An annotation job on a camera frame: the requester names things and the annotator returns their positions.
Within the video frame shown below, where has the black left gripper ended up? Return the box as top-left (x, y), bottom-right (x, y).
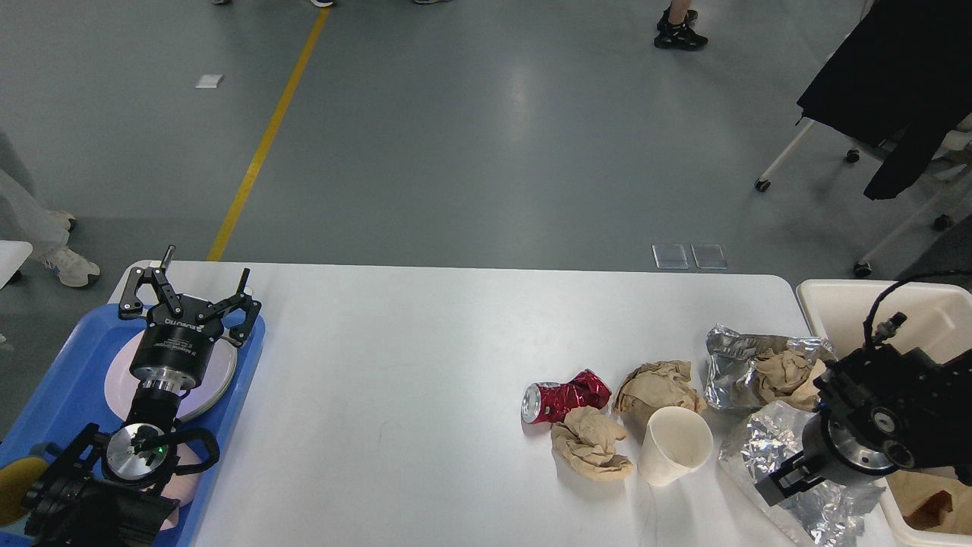
top-left (117, 245), bottom-right (262, 397)

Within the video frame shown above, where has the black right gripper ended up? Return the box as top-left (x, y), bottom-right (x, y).
top-left (756, 413), bottom-right (898, 507)

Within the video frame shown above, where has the foil wrapper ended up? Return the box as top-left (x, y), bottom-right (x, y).
top-left (718, 401), bottom-right (885, 546)
top-left (702, 324), bottom-right (835, 409)

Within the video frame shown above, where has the pink plate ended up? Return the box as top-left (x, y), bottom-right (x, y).
top-left (103, 332), bottom-right (237, 422)

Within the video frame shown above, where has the large brown paper bag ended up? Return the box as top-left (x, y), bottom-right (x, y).
top-left (886, 470), bottom-right (971, 536)

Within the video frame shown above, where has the pink mug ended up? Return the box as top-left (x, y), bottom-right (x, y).
top-left (159, 444), bottom-right (202, 532)

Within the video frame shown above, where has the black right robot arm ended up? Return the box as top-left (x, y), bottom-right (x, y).
top-left (756, 274), bottom-right (971, 506)

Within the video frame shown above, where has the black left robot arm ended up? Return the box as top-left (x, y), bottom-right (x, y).
top-left (2, 247), bottom-right (264, 546)

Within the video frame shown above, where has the crumpled paper in foil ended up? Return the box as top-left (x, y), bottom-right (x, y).
top-left (754, 349), bottom-right (825, 412)

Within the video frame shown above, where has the white paper cup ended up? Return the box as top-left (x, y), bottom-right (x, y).
top-left (636, 407), bottom-right (714, 487)

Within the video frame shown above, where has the blue plastic tray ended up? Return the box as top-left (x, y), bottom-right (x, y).
top-left (0, 303), bottom-right (267, 547)

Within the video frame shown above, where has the crumpled brown paper ball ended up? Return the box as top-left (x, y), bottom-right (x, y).
top-left (612, 360), bottom-right (708, 436)

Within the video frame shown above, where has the white side table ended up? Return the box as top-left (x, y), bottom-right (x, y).
top-left (0, 240), bottom-right (33, 288)

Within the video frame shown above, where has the person in grey trousers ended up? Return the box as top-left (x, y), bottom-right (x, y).
top-left (1, 132), bottom-right (101, 289)

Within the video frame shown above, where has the beige plastic bin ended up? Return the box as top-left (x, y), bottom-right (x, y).
top-left (797, 280), bottom-right (971, 546)

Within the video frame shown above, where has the crumpled tan napkin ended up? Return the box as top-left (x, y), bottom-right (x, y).
top-left (550, 406), bottom-right (635, 482)

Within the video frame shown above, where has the teal and yellow mug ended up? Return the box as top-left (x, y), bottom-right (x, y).
top-left (1, 442), bottom-right (59, 529)

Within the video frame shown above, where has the crushed red soda can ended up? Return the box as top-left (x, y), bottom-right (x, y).
top-left (520, 369), bottom-right (612, 425)

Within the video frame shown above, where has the person with black sneakers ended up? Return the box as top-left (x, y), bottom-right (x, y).
top-left (653, 0), bottom-right (708, 52)

